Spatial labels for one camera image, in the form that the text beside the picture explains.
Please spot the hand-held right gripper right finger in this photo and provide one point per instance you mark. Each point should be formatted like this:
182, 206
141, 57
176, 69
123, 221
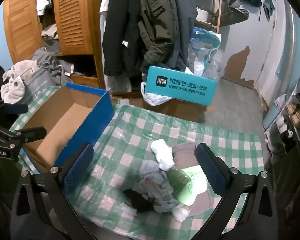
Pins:
212, 171

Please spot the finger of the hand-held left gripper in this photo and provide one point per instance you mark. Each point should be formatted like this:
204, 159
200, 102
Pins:
32, 133
15, 108

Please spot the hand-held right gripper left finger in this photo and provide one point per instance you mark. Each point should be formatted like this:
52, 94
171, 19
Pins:
78, 170

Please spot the light green cloth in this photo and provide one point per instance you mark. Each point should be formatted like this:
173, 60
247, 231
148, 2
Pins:
195, 187

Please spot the grey cloth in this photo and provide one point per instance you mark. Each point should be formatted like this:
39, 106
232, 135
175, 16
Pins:
185, 152

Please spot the blue cardboard box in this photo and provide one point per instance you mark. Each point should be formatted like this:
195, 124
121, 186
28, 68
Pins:
65, 120

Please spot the white cloth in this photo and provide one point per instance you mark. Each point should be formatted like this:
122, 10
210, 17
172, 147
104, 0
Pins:
180, 212
125, 208

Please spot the white sock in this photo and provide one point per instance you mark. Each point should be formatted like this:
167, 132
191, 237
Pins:
162, 153

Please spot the light blue patterned cloth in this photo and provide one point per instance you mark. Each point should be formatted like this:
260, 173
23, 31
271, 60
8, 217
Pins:
152, 185

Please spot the black sock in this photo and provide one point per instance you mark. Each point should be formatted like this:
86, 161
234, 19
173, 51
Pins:
138, 200

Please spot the white towel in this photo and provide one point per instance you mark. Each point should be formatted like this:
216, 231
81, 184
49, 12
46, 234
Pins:
17, 80

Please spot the grey printed bag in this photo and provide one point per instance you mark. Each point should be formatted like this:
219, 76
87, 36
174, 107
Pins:
40, 85

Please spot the grey hoodie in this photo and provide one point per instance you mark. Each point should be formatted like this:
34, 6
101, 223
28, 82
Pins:
45, 60

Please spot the green checked tablecloth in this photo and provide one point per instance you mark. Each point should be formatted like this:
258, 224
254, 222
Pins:
145, 135

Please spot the teal printed box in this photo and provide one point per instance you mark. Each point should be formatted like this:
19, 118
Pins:
185, 97

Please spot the grey folded clothes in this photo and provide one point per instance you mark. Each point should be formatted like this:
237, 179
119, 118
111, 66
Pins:
50, 36

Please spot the white plastic bag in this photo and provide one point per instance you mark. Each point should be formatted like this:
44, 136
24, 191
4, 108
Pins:
152, 98

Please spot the group of shoes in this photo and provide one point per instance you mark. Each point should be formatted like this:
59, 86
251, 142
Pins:
293, 112

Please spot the clear plastic bag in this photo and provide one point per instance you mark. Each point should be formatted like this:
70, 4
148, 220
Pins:
216, 67

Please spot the wooden wardrobe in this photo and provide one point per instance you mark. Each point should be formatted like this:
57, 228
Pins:
72, 17

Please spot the blue woven plastic bag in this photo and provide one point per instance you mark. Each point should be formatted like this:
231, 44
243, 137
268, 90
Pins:
202, 45

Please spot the white paper tag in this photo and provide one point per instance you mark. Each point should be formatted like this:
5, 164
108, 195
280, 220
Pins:
125, 43

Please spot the black hanging jacket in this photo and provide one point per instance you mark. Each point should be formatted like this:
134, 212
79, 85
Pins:
120, 30

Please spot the white door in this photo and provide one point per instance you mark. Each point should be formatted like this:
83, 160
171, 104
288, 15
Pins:
275, 55

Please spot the dark hanging bag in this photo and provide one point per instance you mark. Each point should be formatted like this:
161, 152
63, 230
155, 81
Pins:
236, 12

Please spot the wooden shelf rack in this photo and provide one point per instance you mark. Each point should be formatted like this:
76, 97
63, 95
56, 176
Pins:
216, 10

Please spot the olive green hanging jacket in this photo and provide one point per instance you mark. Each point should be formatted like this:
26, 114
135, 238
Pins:
160, 17

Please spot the blue-grey hanging jacket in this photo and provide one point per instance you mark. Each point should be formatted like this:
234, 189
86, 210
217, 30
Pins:
182, 2

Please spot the teal hanging bag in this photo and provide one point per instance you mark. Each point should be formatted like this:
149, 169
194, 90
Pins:
268, 2

